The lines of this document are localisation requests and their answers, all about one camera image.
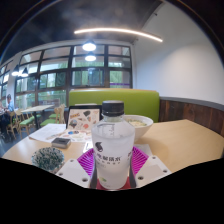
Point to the colourful sticker sheet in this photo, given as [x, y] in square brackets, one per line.
[78, 136]

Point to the speckled green white mug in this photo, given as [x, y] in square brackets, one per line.
[48, 158]

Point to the large dark-framed window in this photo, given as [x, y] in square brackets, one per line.
[56, 76]

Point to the green upholstered bench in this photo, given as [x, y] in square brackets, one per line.
[140, 103]

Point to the wooden chairs with green seats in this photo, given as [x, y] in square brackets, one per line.
[26, 121]

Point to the long curved ceiling light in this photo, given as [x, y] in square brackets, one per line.
[116, 30]

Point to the light wooden dining table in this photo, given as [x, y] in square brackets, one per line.
[36, 108]

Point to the white printed paper sheet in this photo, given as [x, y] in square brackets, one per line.
[46, 131]

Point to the person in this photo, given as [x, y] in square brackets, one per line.
[9, 106]

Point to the small dark grey box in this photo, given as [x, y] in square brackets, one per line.
[61, 142]

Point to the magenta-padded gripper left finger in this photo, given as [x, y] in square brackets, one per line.
[86, 163]

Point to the clear black-capped water bottle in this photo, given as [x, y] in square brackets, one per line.
[112, 150]

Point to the white ceramic bowl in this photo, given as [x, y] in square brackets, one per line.
[143, 126]

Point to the sticker-covered black tablet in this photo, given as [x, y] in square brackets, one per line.
[83, 118]

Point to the round pendant ceiling lamps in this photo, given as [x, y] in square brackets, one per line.
[89, 46]

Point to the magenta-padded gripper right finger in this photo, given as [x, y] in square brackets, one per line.
[141, 163]

